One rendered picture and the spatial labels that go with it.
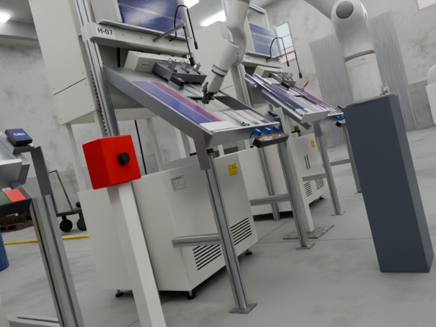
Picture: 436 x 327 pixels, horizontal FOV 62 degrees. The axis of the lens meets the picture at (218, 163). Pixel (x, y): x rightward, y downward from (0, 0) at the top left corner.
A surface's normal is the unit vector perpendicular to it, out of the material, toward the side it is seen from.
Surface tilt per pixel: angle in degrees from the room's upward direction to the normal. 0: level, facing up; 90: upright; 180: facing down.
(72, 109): 90
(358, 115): 90
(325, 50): 90
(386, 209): 90
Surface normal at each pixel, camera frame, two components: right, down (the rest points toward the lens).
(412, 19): -0.59, 0.16
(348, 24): -0.24, 0.68
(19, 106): 0.77, -0.18
